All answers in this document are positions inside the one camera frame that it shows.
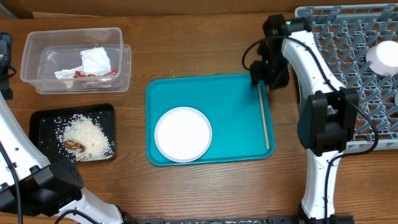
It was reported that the white round plate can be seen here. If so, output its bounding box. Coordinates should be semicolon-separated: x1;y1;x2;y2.
154;106;213;163

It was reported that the pink bowl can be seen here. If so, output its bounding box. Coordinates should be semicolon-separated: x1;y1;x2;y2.
366;40;398;76

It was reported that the white napkin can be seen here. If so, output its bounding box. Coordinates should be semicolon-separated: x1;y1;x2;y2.
80;47;111;76

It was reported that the red snack wrapper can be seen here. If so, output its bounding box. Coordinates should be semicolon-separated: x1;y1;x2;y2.
74;70;116;78

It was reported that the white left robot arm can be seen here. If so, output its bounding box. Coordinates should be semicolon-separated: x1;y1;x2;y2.
1;32;136;223

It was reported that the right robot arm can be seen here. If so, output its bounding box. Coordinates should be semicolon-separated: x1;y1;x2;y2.
247;14;359;223

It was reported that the grey dishwasher rack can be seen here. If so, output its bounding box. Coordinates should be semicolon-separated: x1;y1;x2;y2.
295;3;397;150

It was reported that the black food waste tray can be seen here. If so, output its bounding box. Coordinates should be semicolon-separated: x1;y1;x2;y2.
29;104;116;162

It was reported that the teal plastic tray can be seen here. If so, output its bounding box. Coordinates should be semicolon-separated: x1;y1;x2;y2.
146;73;275;166

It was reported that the clear plastic bin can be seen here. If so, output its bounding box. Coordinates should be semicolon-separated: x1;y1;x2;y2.
20;27;132;95

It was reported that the pile of white rice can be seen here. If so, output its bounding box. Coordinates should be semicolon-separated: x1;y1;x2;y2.
54;114;115;162

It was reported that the white crumpled tissue in bin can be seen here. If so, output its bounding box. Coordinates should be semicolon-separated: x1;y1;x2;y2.
54;66;83;79

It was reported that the brown food scrap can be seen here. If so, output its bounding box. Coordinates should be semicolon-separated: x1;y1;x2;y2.
63;140;86;152

